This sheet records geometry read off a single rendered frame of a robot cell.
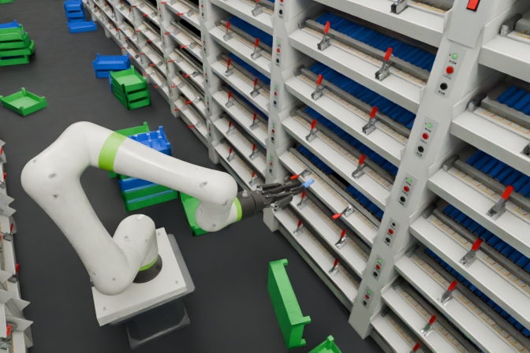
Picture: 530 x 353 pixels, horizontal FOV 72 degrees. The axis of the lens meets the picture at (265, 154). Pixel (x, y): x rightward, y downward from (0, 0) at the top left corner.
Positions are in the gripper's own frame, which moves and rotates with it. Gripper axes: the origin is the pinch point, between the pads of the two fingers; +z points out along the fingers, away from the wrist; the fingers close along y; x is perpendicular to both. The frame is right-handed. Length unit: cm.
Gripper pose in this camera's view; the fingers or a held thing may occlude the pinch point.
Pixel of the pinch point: (295, 188)
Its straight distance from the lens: 139.3
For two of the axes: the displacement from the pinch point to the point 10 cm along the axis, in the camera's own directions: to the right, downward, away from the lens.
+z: 8.2, -2.0, 5.3
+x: -1.4, 8.3, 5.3
